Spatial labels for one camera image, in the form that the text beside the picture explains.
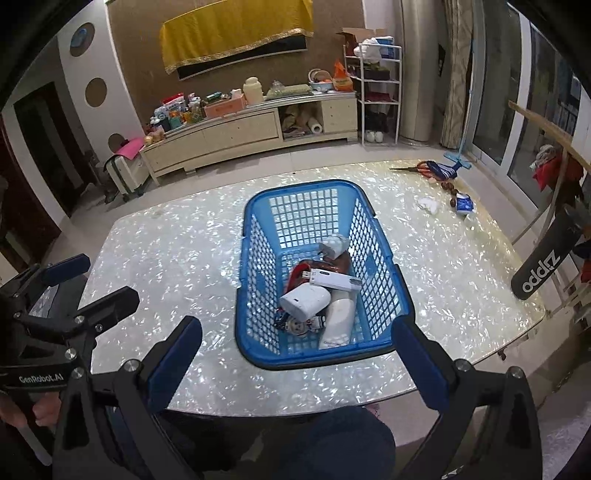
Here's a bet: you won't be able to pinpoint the blue flat mop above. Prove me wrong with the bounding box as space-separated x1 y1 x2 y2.
443 37 476 172

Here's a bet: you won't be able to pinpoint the pink folder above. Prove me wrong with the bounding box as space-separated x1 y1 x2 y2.
115 137 146 160

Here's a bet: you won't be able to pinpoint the white metal rack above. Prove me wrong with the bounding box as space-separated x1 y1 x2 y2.
342 44 402 147

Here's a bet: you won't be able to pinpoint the open cardboard box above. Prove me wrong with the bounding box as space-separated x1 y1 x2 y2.
335 27 387 47

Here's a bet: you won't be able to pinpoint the white plastic bag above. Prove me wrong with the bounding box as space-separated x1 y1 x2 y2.
355 38 383 61

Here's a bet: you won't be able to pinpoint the clutter of bottles and boxes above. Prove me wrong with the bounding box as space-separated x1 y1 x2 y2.
148 92 206 134

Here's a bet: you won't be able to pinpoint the person's leg in jeans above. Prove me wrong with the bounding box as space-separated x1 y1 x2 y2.
259 406 397 480

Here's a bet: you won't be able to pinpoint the black television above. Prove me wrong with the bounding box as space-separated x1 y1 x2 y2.
178 34 309 81

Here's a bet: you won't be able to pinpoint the cream suitcase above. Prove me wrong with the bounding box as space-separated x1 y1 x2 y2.
104 150 151 201

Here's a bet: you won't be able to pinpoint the blue plastic basket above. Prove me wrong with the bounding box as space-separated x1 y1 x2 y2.
235 179 415 371

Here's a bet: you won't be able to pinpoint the red lanyard strap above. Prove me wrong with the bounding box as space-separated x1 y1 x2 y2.
288 261 315 296

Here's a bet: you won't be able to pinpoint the orange cardboard box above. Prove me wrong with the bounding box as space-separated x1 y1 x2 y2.
203 95 246 118

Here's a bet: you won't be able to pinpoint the dark wooden door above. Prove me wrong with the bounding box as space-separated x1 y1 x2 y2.
0 83 95 217

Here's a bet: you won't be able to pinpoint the white bowl with fruit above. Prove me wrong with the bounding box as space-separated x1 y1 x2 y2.
308 68 334 93

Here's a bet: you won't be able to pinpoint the black Zippo case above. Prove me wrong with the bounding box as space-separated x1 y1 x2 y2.
510 203 585 302

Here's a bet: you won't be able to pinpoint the orange plastic bag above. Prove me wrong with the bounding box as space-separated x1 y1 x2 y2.
332 60 354 92

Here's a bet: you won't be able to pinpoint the orange handled scissors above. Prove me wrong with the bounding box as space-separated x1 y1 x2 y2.
389 160 437 178

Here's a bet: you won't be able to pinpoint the white earbud case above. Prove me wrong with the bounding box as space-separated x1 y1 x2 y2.
278 282 332 320

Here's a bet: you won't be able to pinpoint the white figurine keychain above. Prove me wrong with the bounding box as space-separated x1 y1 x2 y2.
284 316 324 337

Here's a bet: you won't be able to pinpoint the green cushion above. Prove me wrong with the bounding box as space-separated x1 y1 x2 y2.
265 83 311 100

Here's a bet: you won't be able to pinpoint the standing air conditioner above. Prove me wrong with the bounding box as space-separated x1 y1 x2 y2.
397 0 455 144

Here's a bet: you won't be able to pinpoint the patterned curtain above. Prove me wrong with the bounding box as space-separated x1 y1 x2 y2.
441 0 476 148

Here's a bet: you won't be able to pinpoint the hanging red clothes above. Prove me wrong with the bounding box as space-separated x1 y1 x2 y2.
529 144 585 192

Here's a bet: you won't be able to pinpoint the white remote control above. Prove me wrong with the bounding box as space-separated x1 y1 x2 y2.
318 298 356 349

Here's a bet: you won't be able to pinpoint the person's left hand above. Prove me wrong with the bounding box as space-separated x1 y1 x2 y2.
0 392 63 430

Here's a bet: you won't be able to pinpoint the blue striped cloth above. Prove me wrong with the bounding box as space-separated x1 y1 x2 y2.
427 161 458 182

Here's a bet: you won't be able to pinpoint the yellow fringed cloth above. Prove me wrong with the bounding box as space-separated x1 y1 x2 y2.
159 0 315 75

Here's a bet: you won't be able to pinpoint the wooden drying rack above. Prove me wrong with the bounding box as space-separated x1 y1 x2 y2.
508 99 591 319

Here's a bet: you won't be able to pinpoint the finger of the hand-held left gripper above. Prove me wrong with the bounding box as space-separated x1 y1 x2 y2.
0 253 92 308
14 286 140 343

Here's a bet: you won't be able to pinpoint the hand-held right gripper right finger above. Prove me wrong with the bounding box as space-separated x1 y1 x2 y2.
392 318 543 480

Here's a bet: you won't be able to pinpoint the brown wooden hand massager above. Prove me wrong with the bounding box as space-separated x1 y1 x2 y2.
302 254 354 278

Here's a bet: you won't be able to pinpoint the cream tv cabinet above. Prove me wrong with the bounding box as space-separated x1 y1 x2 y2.
139 90 360 185

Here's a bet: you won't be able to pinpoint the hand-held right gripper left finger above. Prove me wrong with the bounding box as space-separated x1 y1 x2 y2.
53 316 204 480

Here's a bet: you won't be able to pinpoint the cream lidded jar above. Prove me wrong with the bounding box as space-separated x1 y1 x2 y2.
242 77 265 106

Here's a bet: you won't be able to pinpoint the white charger adapter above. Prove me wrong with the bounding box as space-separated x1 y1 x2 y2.
318 234 350 259

